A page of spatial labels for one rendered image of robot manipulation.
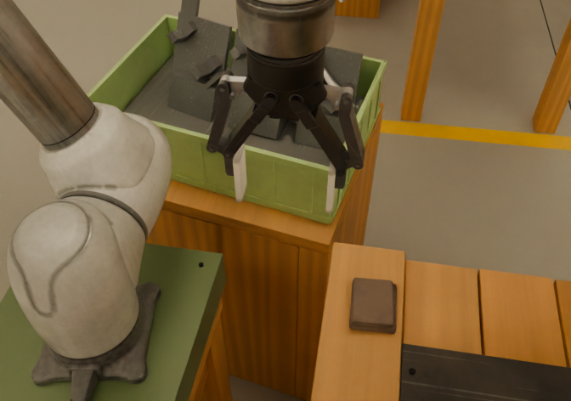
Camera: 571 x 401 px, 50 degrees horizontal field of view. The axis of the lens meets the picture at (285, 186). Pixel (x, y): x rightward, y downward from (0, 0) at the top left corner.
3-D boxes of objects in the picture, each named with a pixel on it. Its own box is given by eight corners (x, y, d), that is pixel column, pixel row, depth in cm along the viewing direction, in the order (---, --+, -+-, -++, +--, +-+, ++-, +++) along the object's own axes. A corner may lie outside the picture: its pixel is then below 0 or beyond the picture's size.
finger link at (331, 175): (331, 152, 69) (338, 153, 69) (328, 194, 74) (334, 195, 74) (328, 171, 67) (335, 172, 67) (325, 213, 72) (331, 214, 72)
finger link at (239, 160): (239, 160, 68) (232, 160, 68) (241, 203, 73) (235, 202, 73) (244, 143, 70) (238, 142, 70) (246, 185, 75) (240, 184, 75)
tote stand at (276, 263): (122, 338, 205) (59, 171, 148) (189, 226, 239) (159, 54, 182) (316, 404, 189) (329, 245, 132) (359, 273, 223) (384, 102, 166)
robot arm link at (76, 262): (21, 353, 94) (-40, 270, 78) (69, 257, 106) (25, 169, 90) (121, 368, 92) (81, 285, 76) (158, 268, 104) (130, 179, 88)
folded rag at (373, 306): (352, 282, 112) (353, 273, 110) (396, 287, 112) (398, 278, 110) (348, 330, 106) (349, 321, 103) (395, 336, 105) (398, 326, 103)
